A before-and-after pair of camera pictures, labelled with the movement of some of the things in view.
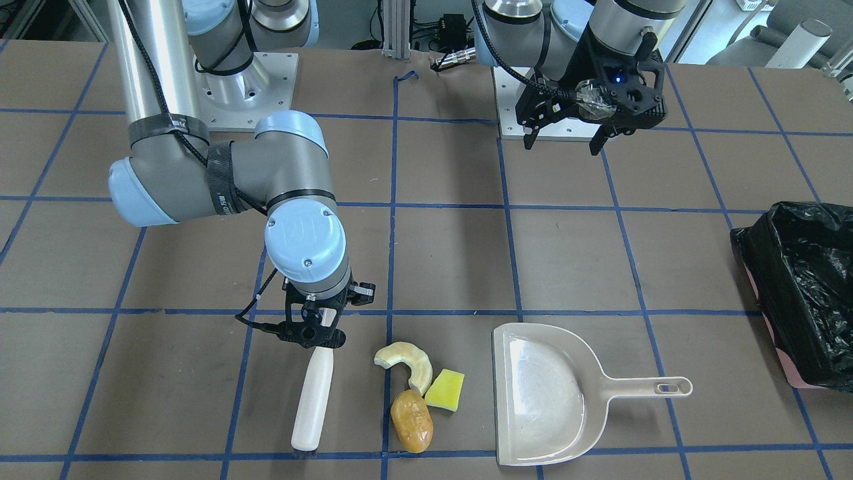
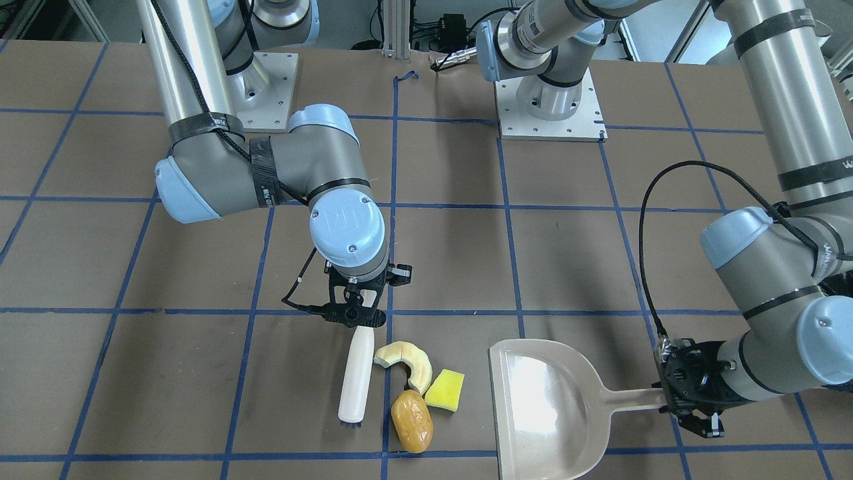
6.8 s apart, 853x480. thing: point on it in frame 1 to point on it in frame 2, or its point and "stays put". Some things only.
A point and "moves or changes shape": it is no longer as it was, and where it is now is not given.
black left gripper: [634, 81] to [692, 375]
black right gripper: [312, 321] to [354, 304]
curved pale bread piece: [420, 364] stays put
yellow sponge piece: [446, 391] stays put
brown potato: [413, 420] stays put
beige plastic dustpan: [552, 398] moves or changes shape
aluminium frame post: [396, 29] stays put
